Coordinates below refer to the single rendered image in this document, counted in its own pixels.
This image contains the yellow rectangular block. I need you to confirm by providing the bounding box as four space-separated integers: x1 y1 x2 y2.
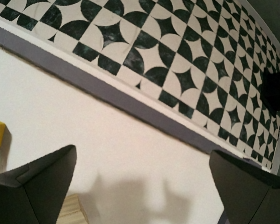
0 121 6 147

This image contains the brown wooden box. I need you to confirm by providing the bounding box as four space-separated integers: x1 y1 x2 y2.
56 193 89 224

